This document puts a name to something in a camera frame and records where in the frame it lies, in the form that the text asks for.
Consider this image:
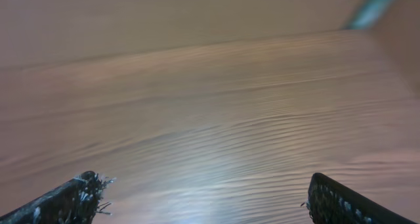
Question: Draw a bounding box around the colourful cloth at wall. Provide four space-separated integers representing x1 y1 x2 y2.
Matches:
345 0 394 30

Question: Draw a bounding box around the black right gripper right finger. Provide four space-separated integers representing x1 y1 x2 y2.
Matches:
303 173 415 224

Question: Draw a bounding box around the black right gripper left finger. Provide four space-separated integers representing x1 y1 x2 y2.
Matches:
1 171 115 224

